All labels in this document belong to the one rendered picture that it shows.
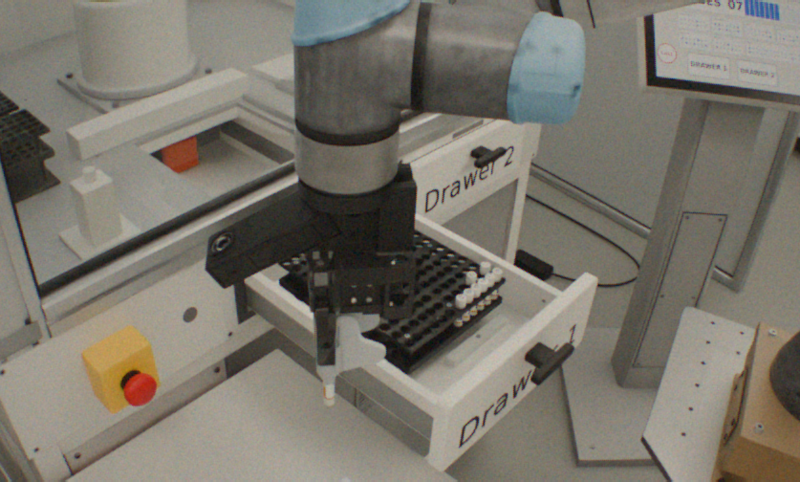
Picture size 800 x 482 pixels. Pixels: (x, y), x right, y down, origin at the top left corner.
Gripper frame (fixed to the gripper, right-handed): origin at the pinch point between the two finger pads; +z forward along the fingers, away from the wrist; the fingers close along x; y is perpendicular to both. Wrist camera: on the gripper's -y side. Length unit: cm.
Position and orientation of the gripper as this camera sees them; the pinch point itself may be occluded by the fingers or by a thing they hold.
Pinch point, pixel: (321, 367)
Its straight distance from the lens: 67.0
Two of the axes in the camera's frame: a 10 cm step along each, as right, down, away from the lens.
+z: -0.5, 8.1, 5.8
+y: 9.9, -0.4, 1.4
